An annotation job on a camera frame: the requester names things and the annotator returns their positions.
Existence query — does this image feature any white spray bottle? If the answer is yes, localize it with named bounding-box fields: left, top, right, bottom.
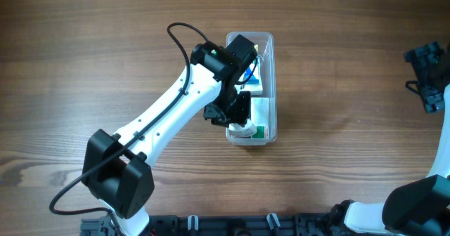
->
left=228, top=119, right=257, bottom=138

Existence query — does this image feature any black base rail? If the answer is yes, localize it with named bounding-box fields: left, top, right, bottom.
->
left=79, top=213, right=338, bottom=236

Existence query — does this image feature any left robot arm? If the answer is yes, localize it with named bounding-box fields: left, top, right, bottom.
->
left=82, top=35, right=257, bottom=235

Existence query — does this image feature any blue VapoDrops lozenge box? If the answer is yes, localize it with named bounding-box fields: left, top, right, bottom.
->
left=241, top=55, right=262, bottom=86

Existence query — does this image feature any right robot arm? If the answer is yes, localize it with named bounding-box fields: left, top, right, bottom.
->
left=327, top=42, right=449, bottom=235

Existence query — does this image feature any white medicine box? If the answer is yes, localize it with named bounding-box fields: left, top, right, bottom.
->
left=240, top=81, right=264, bottom=96

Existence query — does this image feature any clear plastic container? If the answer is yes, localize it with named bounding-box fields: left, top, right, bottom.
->
left=226, top=32, right=278, bottom=146

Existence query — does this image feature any black left camera cable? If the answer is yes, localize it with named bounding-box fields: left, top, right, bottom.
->
left=49, top=22, right=260, bottom=236

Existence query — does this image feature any white green Panadol box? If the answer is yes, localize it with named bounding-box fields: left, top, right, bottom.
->
left=251, top=98, right=269, bottom=139

